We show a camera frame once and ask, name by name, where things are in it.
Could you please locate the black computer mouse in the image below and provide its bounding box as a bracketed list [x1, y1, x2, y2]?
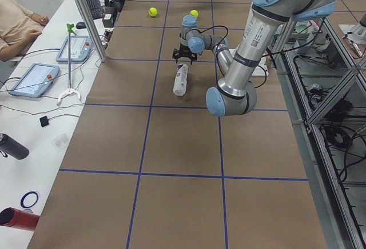
[75, 22, 86, 29]

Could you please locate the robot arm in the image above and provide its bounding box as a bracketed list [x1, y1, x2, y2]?
[172, 0, 336, 117]

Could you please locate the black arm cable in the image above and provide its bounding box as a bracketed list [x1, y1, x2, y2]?
[197, 25, 272, 89]

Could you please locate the yellow tennis ball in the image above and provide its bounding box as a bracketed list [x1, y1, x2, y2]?
[148, 7, 158, 18]
[190, 10, 199, 18]

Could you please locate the black water bottle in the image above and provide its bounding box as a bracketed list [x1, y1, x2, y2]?
[1, 133, 29, 160]

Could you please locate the blue tape roll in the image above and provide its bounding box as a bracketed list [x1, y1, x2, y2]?
[20, 191, 39, 209]

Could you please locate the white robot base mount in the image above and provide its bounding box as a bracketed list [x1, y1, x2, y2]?
[252, 58, 269, 77]

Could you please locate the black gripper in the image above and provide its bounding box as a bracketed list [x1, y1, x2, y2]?
[172, 43, 197, 64]

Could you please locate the teach pendant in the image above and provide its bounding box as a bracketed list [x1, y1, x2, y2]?
[55, 35, 93, 63]
[9, 63, 59, 98]

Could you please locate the black keyboard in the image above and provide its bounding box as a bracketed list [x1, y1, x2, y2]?
[85, 0, 104, 19]

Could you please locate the clear plastic bag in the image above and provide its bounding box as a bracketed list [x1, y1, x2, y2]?
[52, 133, 70, 152]

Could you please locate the black box with label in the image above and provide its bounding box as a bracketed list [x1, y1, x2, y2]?
[102, 6, 117, 28]

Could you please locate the seated person beige shirt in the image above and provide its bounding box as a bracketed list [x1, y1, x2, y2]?
[1, 0, 49, 62]

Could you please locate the teach pendant near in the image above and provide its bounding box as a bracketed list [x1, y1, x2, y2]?
[9, 63, 59, 98]

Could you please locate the teach pendant far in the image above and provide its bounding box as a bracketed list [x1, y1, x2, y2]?
[55, 35, 93, 63]

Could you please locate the green handled reacher grabber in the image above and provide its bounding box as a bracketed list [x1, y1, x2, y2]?
[57, 23, 81, 106]

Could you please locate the aluminium frame post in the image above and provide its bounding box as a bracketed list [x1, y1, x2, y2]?
[74, 0, 107, 63]

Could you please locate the small black square device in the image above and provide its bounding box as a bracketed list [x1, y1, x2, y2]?
[39, 115, 49, 127]

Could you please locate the red cylinder tube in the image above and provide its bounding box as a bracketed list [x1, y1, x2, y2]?
[1, 207, 40, 231]

